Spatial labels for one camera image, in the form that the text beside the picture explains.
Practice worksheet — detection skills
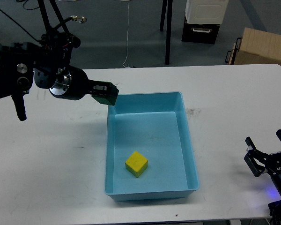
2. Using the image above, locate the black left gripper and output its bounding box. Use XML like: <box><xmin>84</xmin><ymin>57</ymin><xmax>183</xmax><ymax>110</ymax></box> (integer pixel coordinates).
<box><xmin>48</xmin><ymin>66</ymin><xmax>119</xmax><ymax>106</ymax></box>

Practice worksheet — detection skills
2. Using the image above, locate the blue plastic bin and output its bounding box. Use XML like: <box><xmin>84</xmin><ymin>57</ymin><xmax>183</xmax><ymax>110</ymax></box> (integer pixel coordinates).
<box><xmin>105</xmin><ymin>92</ymin><xmax>200</xmax><ymax>201</ymax></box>

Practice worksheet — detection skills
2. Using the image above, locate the black table leg pair right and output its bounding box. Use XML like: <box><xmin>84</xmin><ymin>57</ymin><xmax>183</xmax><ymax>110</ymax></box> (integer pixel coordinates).
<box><xmin>159</xmin><ymin>0</ymin><xmax>173</xmax><ymax>65</ymax></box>

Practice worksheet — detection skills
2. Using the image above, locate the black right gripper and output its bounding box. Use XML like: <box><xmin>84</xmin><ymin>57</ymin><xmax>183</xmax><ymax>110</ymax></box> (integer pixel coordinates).
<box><xmin>244</xmin><ymin>129</ymin><xmax>281</xmax><ymax>180</ymax></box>

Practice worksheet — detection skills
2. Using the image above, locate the black storage box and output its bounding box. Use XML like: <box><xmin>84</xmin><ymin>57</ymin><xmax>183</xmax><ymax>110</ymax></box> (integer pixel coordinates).
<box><xmin>181</xmin><ymin>21</ymin><xmax>220</xmax><ymax>45</ymax></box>

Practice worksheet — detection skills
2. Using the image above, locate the light wooden box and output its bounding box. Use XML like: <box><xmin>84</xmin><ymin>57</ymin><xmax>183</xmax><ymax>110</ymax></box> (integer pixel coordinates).
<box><xmin>225</xmin><ymin>28</ymin><xmax>281</xmax><ymax>66</ymax></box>

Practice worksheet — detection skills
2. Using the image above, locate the yellow wooden block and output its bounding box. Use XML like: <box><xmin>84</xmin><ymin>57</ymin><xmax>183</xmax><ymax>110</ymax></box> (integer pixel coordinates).
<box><xmin>125</xmin><ymin>151</ymin><xmax>148</xmax><ymax>178</ymax></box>

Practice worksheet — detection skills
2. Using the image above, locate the white hanging cable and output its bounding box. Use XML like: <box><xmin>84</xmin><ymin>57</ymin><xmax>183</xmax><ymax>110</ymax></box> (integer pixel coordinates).
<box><xmin>122</xmin><ymin>0</ymin><xmax>133</xmax><ymax>69</ymax></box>

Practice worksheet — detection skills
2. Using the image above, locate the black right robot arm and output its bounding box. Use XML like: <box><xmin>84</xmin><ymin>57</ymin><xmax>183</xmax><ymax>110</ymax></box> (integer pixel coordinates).
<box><xmin>244</xmin><ymin>129</ymin><xmax>281</xmax><ymax>225</ymax></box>

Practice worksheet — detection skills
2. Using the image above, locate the black table leg pair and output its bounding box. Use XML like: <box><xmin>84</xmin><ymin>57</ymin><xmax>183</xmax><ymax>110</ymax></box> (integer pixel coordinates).
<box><xmin>38</xmin><ymin>0</ymin><xmax>69</xmax><ymax>33</ymax></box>
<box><xmin>159</xmin><ymin>0</ymin><xmax>173</xmax><ymax>65</ymax></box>

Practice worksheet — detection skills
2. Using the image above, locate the green wooden block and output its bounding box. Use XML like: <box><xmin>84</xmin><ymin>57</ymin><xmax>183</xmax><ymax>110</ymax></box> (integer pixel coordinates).
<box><xmin>92</xmin><ymin>82</ymin><xmax>119</xmax><ymax>106</ymax></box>

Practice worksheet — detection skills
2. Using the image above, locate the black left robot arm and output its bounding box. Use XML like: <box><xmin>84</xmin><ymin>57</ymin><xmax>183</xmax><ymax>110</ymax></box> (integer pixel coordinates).
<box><xmin>0</xmin><ymin>16</ymin><xmax>119</xmax><ymax>121</ymax></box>

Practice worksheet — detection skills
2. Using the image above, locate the black table leg pair left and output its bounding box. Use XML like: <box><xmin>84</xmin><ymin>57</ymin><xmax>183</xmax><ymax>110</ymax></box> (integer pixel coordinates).
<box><xmin>38</xmin><ymin>0</ymin><xmax>69</xmax><ymax>33</ymax></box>

